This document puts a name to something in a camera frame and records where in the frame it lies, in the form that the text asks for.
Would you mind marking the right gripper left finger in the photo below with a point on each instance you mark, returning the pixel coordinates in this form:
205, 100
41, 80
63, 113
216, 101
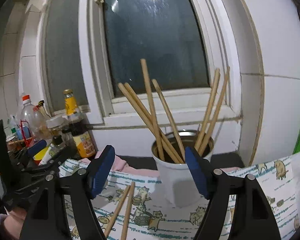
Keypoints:
46, 217

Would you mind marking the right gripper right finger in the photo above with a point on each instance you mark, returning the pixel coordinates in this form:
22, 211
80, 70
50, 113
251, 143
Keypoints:
252, 218

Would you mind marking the wooden chopstick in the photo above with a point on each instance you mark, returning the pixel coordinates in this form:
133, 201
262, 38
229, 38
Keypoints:
127, 212
208, 109
150, 116
170, 117
152, 108
215, 115
147, 122
117, 211

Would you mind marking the small dark cap bottle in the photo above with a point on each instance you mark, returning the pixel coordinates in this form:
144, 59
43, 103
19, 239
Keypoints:
58, 141

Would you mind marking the glass spice jar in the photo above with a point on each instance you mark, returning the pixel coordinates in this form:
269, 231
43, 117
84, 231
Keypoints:
67, 136

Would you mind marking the clear plastic jar white lid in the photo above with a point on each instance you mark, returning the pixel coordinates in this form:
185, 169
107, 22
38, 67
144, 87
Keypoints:
55, 125

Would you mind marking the clear plastic bottle red cap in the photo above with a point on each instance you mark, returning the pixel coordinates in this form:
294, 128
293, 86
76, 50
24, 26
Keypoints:
32, 123

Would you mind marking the soy sauce bottle yellow label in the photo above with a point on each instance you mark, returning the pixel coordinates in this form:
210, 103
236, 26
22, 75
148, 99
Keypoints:
77, 126

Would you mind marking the pink cloth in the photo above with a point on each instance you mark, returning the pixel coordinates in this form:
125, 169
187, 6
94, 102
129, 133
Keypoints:
139, 166

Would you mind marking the cat pattern cloth mat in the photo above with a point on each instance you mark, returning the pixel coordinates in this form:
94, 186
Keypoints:
153, 217

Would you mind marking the white chopstick holder cup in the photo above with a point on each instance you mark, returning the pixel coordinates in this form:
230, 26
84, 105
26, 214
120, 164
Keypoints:
179, 187

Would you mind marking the white window frame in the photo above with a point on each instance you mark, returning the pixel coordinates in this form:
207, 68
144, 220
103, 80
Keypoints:
90, 46

